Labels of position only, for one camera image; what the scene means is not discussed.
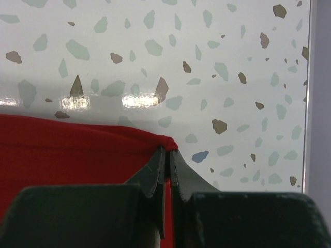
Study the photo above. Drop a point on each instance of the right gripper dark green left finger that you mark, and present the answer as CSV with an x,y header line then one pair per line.
x,y
130,214

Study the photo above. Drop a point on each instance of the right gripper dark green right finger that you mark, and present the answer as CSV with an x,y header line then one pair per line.
x,y
204,216

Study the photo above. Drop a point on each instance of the dark red t-shirt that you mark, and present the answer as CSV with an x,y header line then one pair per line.
x,y
39,152

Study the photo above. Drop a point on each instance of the aluminium table frame rail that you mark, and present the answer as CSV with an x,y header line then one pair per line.
x,y
308,121

